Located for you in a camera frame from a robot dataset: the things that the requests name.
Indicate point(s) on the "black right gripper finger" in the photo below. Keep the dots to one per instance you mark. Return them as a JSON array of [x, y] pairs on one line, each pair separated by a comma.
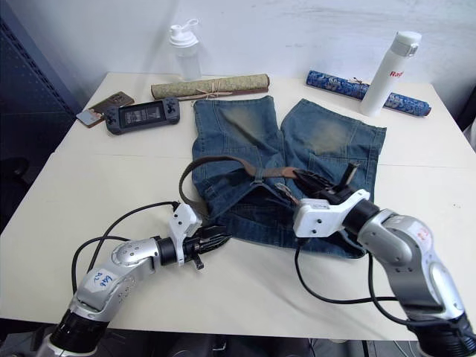
[[351, 174], [310, 178]]

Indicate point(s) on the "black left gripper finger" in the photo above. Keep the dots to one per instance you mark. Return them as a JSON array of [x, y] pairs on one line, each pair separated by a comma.
[[215, 230], [217, 244]]

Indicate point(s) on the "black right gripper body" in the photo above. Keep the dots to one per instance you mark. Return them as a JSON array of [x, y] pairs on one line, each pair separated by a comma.
[[331, 191]]

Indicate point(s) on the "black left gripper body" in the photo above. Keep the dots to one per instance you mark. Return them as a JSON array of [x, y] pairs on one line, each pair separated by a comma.
[[192, 245]]

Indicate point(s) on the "brown braided belt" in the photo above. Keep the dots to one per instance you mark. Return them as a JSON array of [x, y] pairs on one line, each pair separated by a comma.
[[223, 160]]

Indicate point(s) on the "blue denim shorts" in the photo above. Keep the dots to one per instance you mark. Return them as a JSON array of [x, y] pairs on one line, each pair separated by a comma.
[[238, 148]]

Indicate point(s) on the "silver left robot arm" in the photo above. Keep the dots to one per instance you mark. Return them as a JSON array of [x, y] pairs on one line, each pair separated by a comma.
[[111, 273]]

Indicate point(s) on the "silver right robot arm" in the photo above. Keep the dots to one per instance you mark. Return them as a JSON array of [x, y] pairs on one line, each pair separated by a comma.
[[409, 253]]

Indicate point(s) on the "blue patterned rolled scroll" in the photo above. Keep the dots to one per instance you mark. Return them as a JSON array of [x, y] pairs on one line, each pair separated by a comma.
[[334, 83]]

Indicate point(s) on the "white thermos bottle red print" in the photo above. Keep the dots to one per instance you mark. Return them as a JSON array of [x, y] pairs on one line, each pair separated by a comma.
[[386, 74]]

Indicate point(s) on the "dark grey handheld game console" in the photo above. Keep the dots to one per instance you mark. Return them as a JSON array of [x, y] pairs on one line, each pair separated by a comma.
[[143, 114]]

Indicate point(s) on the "beige rolled scroll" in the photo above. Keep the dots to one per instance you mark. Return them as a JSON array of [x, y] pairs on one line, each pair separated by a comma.
[[208, 86]]

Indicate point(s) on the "brown patterned wallet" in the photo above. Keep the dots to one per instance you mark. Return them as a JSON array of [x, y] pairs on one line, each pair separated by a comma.
[[115, 101]]

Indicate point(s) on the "small light blue card case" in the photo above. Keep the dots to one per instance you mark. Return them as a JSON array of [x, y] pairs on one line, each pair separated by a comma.
[[89, 117]]

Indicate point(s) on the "clear shaker bottle white lid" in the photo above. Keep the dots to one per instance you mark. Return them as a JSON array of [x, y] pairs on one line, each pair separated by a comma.
[[187, 56]]

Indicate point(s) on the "dark blue perforated cabinet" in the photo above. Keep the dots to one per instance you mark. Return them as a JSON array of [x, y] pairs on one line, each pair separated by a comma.
[[26, 96]]

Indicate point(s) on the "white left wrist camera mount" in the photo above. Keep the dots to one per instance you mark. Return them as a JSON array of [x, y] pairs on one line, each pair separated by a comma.
[[183, 219]]

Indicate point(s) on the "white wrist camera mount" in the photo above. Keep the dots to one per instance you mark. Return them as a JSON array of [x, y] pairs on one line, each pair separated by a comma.
[[316, 219], [183, 219]]

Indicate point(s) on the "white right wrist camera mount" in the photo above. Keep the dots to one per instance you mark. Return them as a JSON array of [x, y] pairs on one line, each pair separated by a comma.
[[316, 219]]

